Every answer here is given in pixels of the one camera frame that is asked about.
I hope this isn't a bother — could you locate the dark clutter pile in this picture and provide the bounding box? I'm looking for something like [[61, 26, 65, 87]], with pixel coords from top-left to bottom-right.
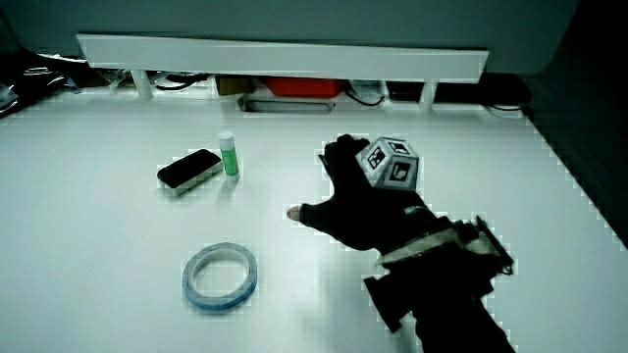
[[0, 47, 97, 118]]

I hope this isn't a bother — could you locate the red box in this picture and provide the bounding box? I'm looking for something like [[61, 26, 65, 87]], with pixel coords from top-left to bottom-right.
[[264, 76, 345, 99]]

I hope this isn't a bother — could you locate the brown box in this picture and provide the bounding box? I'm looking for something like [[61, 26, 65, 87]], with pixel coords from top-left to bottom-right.
[[215, 75, 255, 97]]

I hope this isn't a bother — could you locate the white desk shelf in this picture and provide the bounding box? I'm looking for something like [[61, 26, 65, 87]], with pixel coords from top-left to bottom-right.
[[76, 32, 491, 110]]

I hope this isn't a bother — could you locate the black cable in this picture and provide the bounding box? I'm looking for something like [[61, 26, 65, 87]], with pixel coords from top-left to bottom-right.
[[344, 86, 387, 107], [154, 73, 212, 92]]

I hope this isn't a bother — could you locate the green glue stick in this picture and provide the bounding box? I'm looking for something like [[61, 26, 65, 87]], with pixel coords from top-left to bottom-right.
[[217, 129, 241, 178]]

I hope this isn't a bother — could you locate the white tray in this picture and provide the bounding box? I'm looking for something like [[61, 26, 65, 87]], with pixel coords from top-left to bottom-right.
[[238, 94, 338, 116]]

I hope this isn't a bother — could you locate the black box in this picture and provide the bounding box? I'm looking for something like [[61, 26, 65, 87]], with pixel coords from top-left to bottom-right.
[[386, 73, 534, 106]]

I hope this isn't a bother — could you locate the person's right hand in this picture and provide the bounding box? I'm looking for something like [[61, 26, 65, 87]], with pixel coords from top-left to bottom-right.
[[287, 133, 445, 256]]

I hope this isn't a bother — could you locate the blue tape roll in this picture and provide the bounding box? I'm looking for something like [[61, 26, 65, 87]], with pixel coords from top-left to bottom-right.
[[182, 241, 259, 312]]

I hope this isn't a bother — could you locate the black whiteboard eraser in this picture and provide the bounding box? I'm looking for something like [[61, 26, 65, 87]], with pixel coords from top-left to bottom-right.
[[156, 148, 225, 197]]

